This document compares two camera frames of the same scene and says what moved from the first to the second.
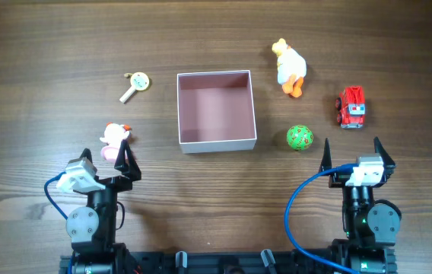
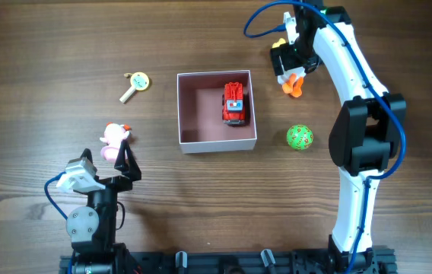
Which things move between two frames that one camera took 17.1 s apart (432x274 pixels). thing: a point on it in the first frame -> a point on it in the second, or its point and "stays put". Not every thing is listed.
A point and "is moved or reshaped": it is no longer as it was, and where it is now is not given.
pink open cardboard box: x=216 y=112 stays put
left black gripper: x=113 y=182 stays put
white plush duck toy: x=291 y=68 stays put
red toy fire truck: x=351 y=106 is moved or reshaped
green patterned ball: x=300 y=138 stays put
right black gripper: x=339 y=180 -> x=292 y=61
